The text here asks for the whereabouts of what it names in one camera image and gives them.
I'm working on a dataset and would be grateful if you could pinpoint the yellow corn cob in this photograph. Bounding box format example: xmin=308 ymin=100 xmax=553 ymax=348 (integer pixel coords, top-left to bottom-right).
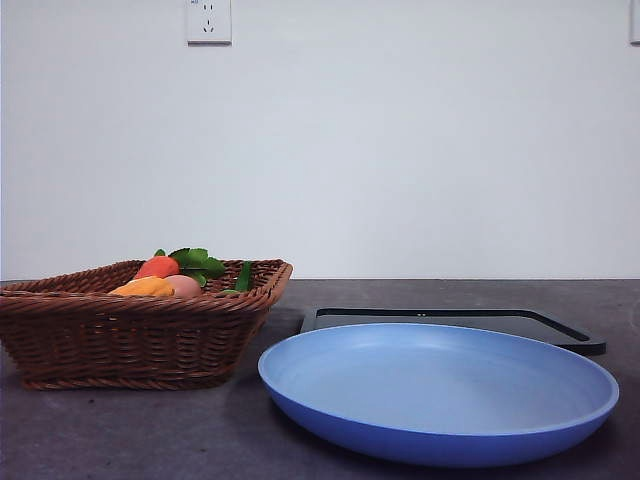
xmin=107 ymin=276 xmax=176 ymax=298

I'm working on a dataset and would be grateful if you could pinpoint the blue round plate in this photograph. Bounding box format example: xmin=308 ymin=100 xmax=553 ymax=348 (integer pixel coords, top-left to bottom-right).
xmin=257 ymin=322 xmax=621 ymax=469

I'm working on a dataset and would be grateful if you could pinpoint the brown wicker basket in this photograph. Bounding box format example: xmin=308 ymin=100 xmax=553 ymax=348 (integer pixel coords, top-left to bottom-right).
xmin=0 ymin=258 xmax=295 ymax=392

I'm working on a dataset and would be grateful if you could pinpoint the green chili pepper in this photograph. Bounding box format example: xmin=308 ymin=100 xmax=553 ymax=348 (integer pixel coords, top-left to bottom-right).
xmin=222 ymin=260 xmax=254 ymax=294

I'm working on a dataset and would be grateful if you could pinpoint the green leafy vegetable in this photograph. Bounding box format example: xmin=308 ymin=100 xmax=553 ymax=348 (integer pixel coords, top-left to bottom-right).
xmin=153 ymin=247 xmax=227 ymax=289

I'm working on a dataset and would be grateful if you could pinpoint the brown egg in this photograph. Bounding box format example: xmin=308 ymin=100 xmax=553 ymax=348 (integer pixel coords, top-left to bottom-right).
xmin=163 ymin=273 xmax=203 ymax=299

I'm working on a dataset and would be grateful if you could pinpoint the orange carrot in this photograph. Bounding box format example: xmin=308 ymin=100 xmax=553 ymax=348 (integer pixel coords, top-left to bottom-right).
xmin=133 ymin=255 xmax=180 ymax=281

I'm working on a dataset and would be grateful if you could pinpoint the black rectangular tray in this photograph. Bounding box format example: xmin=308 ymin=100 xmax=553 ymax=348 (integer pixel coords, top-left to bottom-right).
xmin=298 ymin=307 xmax=608 ymax=357

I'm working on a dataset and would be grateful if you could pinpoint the white wall socket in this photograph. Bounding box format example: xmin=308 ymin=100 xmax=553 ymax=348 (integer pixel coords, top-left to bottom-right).
xmin=187 ymin=0 xmax=233 ymax=47

